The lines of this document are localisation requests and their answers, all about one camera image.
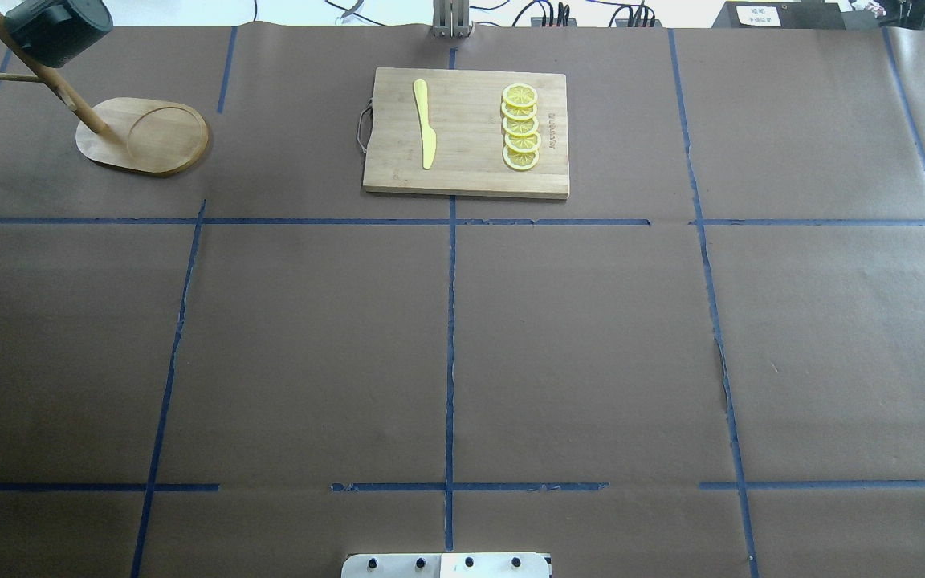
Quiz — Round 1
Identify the dark teal mug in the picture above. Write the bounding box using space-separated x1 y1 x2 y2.
4 1 113 68

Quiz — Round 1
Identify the wooden cup storage rack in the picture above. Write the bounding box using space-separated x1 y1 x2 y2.
0 11 210 178

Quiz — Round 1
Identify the bottom lemon slice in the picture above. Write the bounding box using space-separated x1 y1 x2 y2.
502 146 540 171

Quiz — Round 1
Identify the lemon slice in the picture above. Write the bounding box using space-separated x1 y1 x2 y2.
502 146 540 171
502 117 540 136
500 102 537 121
500 82 539 108
503 132 542 154

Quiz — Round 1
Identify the yellow plastic knife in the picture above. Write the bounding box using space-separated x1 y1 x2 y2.
414 78 437 169

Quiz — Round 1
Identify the bamboo cutting board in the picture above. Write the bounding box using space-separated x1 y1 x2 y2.
362 68 570 200

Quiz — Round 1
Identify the top lemon slice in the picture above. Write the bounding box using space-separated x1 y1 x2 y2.
500 82 539 108

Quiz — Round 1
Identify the black box with label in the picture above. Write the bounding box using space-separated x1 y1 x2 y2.
711 1 846 30

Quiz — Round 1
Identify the grey aluminium post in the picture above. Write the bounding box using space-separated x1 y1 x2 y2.
432 0 473 38

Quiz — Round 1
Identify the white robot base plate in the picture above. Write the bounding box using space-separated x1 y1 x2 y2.
340 552 553 577

